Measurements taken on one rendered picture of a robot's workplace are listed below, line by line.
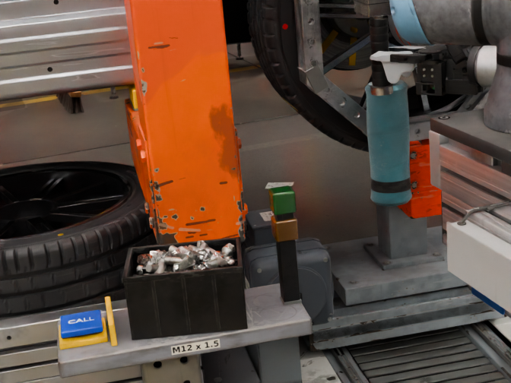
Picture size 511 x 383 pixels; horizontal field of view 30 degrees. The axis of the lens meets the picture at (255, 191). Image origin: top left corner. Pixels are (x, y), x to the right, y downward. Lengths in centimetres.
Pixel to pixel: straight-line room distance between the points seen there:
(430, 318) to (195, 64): 97
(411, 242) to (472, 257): 120
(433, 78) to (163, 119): 51
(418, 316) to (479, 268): 115
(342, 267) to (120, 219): 63
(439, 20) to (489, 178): 23
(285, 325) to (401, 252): 83
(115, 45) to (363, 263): 82
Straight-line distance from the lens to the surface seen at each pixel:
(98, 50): 220
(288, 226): 164
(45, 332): 192
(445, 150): 148
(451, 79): 181
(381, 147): 201
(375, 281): 232
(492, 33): 132
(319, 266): 203
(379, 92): 187
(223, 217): 177
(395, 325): 233
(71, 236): 200
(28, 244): 200
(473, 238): 120
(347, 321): 229
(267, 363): 215
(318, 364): 227
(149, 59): 169
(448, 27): 134
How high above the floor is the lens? 117
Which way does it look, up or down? 18 degrees down
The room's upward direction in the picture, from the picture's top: 5 degrees counter-clockwise
